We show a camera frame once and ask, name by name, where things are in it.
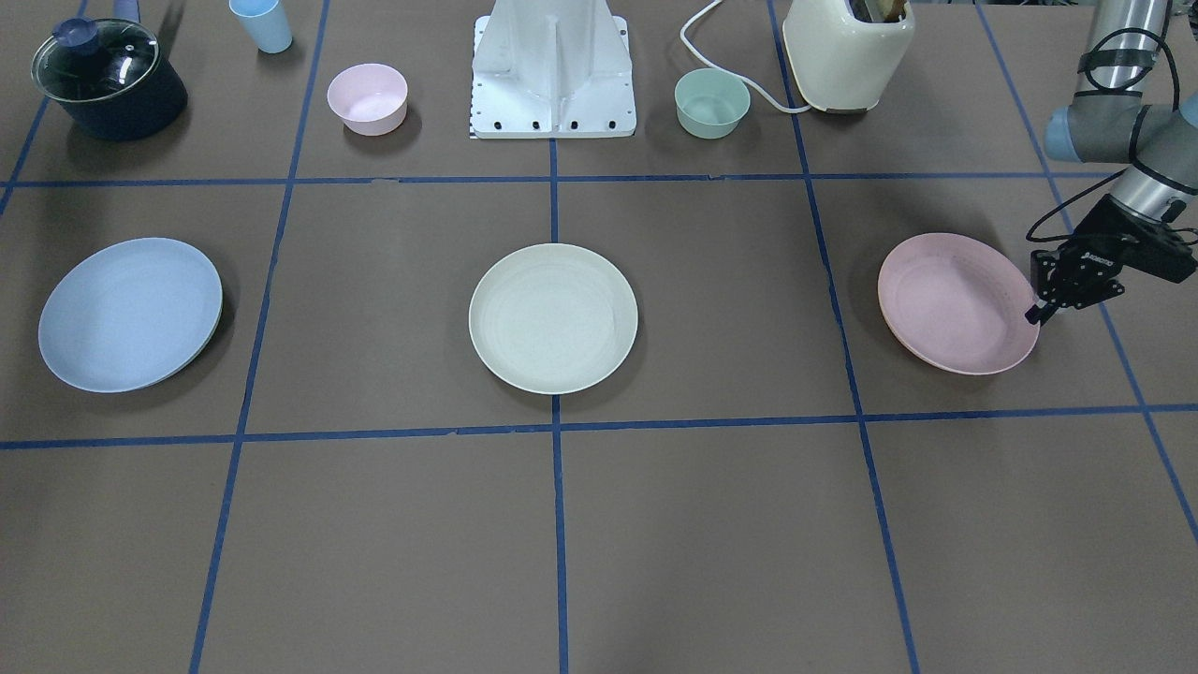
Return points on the cream toaster with bread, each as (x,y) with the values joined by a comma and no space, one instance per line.
(842,53)

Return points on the dark blue pot with lid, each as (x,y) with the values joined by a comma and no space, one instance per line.
(111,75)

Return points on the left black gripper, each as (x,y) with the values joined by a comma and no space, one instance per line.
(1105,241)

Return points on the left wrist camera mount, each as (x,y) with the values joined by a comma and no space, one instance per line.
(1116,236)

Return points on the cream plate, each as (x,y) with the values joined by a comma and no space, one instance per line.
(553,318)

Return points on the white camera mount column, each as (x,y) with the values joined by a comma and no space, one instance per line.
(552,70)

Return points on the blue plate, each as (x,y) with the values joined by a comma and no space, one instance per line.
(131,315)

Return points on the green bowl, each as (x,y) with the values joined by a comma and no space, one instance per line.
(710,103)

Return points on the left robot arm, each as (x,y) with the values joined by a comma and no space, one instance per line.
(1109,122)

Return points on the pink plate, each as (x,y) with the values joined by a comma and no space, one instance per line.
(957,304)

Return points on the pink bowl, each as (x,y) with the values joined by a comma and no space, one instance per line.
(371,99)

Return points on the light blue cup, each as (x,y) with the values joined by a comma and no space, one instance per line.
(265,22)

